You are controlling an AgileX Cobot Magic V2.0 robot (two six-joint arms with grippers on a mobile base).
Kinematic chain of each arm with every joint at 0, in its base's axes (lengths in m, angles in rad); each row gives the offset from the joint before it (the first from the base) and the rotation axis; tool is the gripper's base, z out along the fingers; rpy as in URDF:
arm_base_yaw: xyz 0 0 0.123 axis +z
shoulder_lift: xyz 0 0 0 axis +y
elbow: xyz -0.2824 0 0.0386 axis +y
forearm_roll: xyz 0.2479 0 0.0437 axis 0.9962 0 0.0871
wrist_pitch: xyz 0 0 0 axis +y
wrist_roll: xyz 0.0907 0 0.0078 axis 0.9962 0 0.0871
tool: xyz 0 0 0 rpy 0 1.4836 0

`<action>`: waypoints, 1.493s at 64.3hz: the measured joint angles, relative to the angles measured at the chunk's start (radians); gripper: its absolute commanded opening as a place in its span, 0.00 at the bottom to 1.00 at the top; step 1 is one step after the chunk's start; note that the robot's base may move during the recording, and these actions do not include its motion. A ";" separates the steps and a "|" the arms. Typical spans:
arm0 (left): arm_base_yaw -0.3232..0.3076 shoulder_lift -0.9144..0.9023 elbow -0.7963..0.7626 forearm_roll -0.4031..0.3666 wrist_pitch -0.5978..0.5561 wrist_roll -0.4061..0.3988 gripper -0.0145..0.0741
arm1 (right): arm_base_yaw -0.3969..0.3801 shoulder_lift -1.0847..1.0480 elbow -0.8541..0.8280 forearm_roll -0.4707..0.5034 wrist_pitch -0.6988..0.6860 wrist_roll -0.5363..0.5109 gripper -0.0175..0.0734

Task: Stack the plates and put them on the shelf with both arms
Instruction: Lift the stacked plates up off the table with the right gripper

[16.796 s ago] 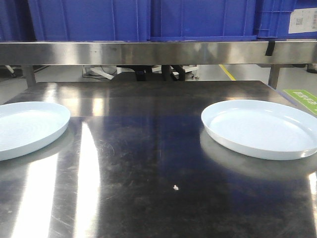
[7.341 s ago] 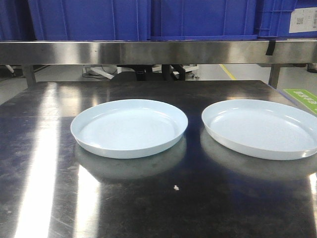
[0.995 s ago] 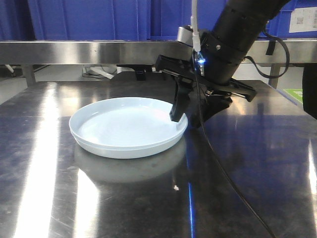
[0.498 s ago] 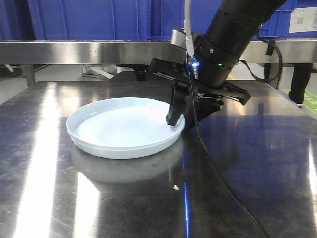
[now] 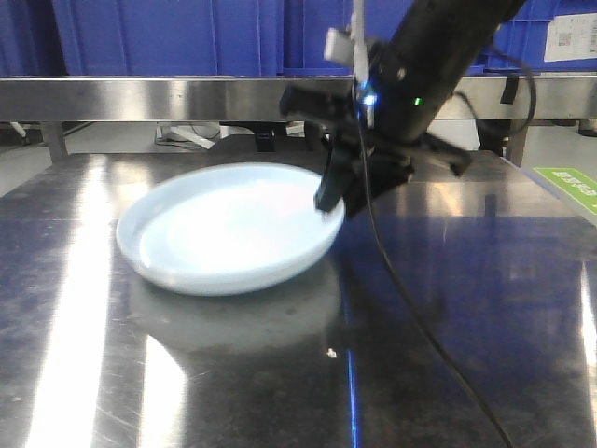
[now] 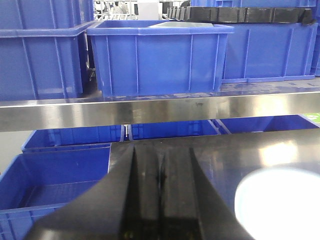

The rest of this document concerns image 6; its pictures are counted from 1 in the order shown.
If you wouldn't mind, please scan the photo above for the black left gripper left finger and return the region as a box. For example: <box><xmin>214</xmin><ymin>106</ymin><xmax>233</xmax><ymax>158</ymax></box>
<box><xmin>25</xmin><ymin>145</ymin><xmax>160</xmax><ymax>240</ymax></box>

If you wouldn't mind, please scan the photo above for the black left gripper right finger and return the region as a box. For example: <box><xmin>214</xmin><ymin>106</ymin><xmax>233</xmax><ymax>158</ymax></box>
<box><xmin>161</xmin><ymin>148</ymin><xmax>252</xmax><ymax>240</ymax></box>

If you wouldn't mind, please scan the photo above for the light blue plate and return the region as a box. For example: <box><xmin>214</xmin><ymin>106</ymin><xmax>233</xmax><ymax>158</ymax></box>
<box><xmin>234</xmin><ymin>167</ymin><xmax>320</xmax><ymax>240</ymax></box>

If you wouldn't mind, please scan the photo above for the blue crate centre upper shelf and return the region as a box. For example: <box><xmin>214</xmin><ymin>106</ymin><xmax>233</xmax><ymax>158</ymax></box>
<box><xmin>86</xmin><ymin>20</ymin><xmax>234</xmax><ymax>98</ymax></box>

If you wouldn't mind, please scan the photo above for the blue crate shelf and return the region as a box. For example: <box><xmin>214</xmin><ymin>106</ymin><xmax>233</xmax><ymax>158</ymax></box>
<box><xmin>86</xmin><ymin>20</ymin><xmax>234</xmax><ymax>98</ymax></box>
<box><xmin>0</xmin><ymin>0</ymin><xmax>94</xmax><ymax>101</ymax></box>

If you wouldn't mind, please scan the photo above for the stainless steel shelf rack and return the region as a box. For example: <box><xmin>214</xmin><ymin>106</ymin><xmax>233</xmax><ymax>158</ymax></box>
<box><xmin>0</xmin><ymin>78</ymin><xmax>320</xmax><ymax>132</ymax></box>

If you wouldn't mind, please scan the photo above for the blue crate left upper shelf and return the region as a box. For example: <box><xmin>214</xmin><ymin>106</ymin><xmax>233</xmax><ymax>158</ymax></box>
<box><xmin>0</xmin><ymin>0</ymin><xmax>94</xmax><ymax>101</ymax></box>

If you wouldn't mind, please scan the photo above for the black tray stack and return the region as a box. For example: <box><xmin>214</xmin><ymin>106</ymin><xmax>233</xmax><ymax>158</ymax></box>
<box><xmin>167</xmin><ymin>6</ymin><xmax>317</xmax><ymax>25</ymax></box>

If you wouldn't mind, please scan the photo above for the blue bin lower left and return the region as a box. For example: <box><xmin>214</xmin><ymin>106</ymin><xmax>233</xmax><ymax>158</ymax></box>
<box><xmin>21</xmin><ymin>125</ymin><xmax>126</xmax><ymax>153</ymax></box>

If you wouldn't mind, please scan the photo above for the blue bin lower middle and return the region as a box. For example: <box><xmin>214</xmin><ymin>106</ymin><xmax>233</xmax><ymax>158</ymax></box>
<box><xmin>128</xmin><ymin>120</ymin><xmax>221</xmax><ymax>141</ymax></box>

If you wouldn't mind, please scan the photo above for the blue bin floor left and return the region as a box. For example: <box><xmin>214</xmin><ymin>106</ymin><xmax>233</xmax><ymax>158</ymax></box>
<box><xmin>0</xmin><ymin>147</ymin><xmax>110</xmax><ymax>240</ymax></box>

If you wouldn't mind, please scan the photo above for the open blue bin lower right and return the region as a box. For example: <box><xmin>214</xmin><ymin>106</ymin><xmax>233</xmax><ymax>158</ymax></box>
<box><xmin>212</xmin><ymin>115</ymin><xmax>320</xmax><ymax>135</ymax></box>

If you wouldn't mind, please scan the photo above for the blue crate with label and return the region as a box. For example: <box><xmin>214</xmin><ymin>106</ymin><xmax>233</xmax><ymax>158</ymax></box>
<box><xmin>222</xmin><ymin>23</ymin><xmax>318</xmax><ymax>84</ymax></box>

